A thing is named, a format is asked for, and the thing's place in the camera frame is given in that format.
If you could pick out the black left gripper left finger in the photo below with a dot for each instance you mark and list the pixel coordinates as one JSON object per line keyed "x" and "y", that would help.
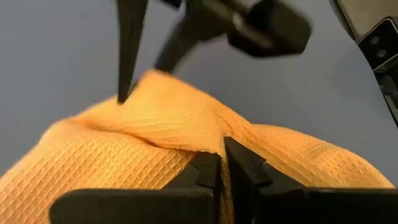
{"x": 140, "y": 208}

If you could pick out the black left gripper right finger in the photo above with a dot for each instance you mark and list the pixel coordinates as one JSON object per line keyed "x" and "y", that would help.
{"x": 311, "y": 208}

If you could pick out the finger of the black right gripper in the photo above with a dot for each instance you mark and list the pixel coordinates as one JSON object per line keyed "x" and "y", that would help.
{"x": 180, "y": 43}
{"x": 130, "y": 46}

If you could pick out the yellow waffle towel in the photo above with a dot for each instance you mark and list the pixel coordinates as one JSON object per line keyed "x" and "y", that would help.
{"x": 124, "y": 161}

